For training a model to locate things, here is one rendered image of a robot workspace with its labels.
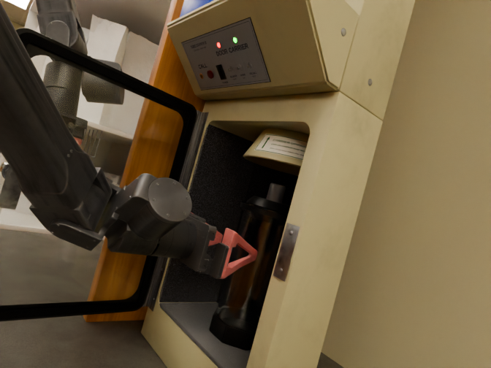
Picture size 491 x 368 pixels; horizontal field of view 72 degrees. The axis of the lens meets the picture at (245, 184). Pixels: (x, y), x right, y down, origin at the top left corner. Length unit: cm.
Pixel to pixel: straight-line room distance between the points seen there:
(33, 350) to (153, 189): 36
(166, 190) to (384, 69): 34
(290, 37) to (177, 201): 24
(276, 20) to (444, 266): 57
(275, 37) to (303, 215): 22
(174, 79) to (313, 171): 39
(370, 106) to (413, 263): 42
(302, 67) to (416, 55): 55
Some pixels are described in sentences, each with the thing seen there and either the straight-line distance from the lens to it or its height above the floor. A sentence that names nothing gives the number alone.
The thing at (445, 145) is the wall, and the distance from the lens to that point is 84.
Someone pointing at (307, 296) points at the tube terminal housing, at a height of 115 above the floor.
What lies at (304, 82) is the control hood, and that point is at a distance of 45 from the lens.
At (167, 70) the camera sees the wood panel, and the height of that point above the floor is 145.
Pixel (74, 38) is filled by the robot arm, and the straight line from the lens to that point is 68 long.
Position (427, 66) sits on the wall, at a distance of 94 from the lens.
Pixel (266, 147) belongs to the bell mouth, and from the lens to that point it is 53.
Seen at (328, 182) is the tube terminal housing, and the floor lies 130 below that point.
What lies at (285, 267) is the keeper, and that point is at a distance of 44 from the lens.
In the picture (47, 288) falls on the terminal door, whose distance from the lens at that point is 62.
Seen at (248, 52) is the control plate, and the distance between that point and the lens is 51.
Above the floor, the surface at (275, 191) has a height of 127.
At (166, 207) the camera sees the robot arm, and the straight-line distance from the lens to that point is 39.
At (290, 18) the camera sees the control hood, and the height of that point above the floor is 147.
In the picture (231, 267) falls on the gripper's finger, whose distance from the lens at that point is 49.
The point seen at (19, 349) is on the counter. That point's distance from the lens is 66.
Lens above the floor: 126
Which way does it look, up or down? 1 degrees up
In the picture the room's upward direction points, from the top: 15 degrees clockwise
